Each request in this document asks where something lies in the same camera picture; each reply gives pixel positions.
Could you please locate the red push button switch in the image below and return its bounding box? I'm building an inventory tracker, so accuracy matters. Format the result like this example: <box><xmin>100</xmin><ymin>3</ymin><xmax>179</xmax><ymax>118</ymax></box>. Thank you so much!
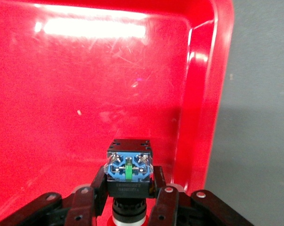
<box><xmin>105</xmin><ymin>138</ymin><xmax>154</xmax><ymax>226</ymax></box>

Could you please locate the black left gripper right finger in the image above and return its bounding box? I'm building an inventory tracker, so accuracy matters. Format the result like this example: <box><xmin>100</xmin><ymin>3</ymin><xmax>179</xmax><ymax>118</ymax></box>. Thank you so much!
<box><xmin>147</xmin><ymin>166</ymin><xmax>254</xmax><ymax>226</ymax></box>

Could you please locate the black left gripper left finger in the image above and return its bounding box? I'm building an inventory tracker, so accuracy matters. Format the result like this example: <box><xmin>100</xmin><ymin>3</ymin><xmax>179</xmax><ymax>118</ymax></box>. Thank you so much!
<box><xmin>0</xmin><ymin>165</ymin><xmax>108</xmax><ymax>226</ymax></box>

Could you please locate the red plastic tray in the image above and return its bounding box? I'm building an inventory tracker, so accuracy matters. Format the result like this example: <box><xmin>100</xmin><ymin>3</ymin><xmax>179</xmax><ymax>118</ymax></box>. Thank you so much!
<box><xmin>0</xmin><ymin>0</ymin><xmax>235</xmax><ymax>226</ymax></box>

